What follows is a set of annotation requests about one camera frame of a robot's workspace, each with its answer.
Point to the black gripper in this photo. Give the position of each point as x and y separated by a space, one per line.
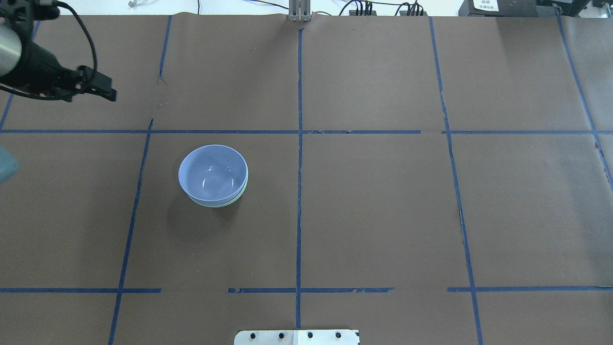
39 66

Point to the blue ceramic bowl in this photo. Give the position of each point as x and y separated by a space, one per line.
213 161

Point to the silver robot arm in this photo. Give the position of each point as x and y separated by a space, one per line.
11 52

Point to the green ceramic bowl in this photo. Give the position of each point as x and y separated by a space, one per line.
216 193

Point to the black power strip left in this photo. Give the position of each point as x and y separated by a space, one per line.
362 9

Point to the black power strip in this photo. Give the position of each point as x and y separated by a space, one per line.
362 9
410 9

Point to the black power strip right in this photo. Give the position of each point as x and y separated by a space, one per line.
410 9

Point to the brown paper table mat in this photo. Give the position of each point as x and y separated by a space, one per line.
425 181

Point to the black box with label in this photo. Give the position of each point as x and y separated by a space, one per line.
498 8

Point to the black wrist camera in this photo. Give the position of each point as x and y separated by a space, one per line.
20 15

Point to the aluminium profile post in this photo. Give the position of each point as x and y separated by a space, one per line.
299 11

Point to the white metal base plate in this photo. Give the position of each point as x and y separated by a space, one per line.
298 337

